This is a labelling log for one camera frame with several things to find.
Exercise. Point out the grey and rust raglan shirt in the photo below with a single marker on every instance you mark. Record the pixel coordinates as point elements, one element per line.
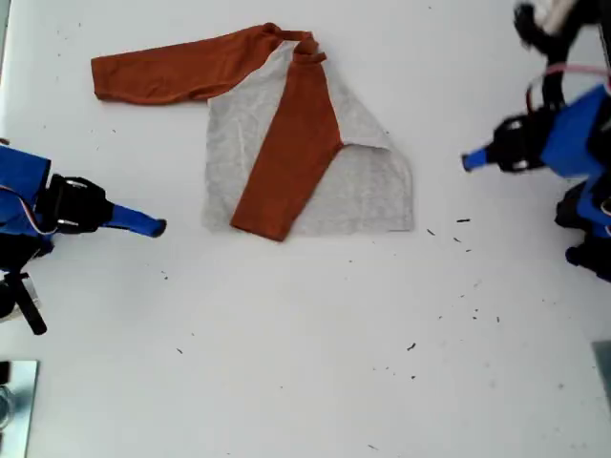
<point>363,200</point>

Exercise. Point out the large steel plate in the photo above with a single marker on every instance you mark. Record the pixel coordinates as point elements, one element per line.
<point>24,405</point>

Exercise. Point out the short black camera stalk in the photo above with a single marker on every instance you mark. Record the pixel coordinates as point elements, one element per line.
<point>554,86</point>
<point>35,319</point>

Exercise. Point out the black camera box white label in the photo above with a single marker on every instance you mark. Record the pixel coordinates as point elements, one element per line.
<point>539,33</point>

